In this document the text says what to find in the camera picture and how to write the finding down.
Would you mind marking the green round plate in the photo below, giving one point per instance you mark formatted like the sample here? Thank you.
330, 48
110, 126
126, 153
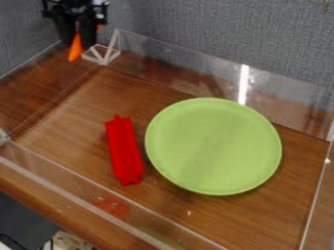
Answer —
212, 146

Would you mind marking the clear acrylic enclosure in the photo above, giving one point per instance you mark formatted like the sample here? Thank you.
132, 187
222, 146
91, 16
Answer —
55, 167

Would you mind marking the clear acrylic corner bracket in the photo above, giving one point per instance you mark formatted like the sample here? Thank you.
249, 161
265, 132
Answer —
104, 54

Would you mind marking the orange toy carrot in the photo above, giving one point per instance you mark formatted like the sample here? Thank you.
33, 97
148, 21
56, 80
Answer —
76, 48

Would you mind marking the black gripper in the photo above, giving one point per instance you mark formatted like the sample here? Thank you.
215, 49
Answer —
64, 22

